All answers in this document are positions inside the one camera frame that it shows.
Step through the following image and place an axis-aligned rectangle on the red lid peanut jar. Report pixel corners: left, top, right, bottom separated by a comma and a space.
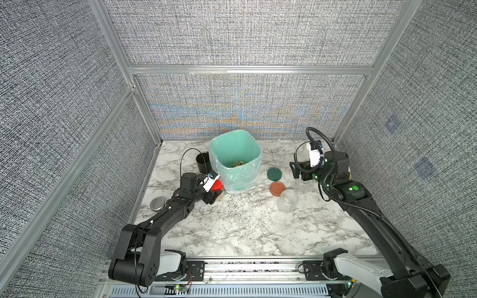
211, 180, 224, 199

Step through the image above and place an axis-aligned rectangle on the green jar lid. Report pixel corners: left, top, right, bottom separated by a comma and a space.
267, 167, 283, 182

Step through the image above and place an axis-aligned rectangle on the orange jar lid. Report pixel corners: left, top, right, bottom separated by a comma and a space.
269, 181, 286, 197

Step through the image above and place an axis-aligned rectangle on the green lid peanut jar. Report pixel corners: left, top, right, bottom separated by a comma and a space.
277, 189, 298, 213

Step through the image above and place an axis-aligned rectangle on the orange lid peanut jar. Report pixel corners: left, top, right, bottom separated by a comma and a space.
294, 173, 313, 182

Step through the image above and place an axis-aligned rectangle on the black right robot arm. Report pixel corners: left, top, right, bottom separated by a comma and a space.
289, 151, 451, 298

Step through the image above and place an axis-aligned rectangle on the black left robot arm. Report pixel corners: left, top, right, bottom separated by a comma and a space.
108, 170, 221, 287

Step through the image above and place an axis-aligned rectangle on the black mug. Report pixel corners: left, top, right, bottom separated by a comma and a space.
196, 152, 212, 175

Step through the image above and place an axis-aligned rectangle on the green trash bin with liner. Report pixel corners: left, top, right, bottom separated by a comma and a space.
209, 130, 262, 194

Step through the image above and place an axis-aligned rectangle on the small silver lid jar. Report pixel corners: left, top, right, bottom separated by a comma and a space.
150, 197, 167, 212

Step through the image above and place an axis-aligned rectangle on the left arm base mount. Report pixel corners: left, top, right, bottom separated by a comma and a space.
154, 261, 205, 283

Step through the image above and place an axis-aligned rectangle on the aluminium front rail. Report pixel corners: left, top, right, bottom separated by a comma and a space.
94, 255, 380, 298

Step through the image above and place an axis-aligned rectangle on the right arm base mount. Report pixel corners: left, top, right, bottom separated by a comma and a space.
301, 261, 337, 281

